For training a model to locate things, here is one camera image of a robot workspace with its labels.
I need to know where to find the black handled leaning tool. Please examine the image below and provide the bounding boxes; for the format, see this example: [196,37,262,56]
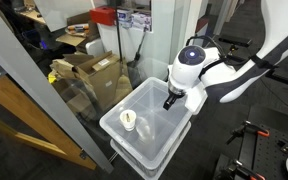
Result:
[133,27,149,64]

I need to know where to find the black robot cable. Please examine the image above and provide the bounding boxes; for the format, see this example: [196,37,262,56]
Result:
[185,34,280,73]

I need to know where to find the metal door hinge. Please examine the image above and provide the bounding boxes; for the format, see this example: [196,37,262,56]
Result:
[78,149,88,161]

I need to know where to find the white plastic container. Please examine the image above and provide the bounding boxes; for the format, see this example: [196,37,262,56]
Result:
[85,38,105,58]

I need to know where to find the white blue carton box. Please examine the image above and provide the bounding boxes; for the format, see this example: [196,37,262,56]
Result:
[131,11,153,33]
[116,8,134,29]

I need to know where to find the grey metal wall mullion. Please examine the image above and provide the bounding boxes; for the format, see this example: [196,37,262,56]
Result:
[0,0,114,174]

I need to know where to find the clear plastic bin right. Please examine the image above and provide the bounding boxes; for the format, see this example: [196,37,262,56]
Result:
[99,77,194,171]

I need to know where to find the white paper cup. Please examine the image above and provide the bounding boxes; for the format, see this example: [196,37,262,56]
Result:
[119,109,138,132]

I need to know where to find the orange handled tool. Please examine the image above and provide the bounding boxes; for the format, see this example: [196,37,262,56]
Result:
[66,23,90,34]

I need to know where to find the large cardboard box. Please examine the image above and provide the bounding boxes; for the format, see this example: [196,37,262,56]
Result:
[73,49,134,113]

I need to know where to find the black perforated work table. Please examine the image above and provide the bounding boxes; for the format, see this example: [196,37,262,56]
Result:
[213,104,288,180]

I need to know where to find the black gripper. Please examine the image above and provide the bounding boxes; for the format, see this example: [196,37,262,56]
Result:
[162,89,186,112]

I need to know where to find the flat cardboard sheet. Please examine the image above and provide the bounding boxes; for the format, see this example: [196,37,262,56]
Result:
[55,31,87,48]

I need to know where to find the black metal bar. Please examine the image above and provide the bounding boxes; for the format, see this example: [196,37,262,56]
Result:
[218,36,253,48]

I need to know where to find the low cardboard box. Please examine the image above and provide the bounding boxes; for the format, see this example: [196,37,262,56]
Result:
[52,78,100,122]

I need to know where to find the red wall box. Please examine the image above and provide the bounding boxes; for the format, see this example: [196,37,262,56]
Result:
[89,5,117,27]

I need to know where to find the crumpled cardboard sheet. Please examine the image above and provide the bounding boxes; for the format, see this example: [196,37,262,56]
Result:
[49,53,85,81]

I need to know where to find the white board panel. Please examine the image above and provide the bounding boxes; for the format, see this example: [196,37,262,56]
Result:
[33,0,97,33]

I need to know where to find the wooden door frame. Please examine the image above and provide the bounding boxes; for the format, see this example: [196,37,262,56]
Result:
[0,74,97,171]

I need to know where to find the orange handled black clamp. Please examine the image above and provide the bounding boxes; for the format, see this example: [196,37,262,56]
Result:
[225,120,271,145]
[217,159,267,180]

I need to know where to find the clear plastic storage bin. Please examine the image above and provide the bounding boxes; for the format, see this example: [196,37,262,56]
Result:
[109,121,192,180]

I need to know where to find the black office chair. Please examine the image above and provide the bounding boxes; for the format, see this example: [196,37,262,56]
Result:
[15,19,57,59]

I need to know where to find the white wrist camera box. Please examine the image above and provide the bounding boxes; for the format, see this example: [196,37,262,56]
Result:
[184,81,208,116]

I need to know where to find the black vertical pole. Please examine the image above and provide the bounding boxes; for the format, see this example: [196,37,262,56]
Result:
[114,0,125,79]

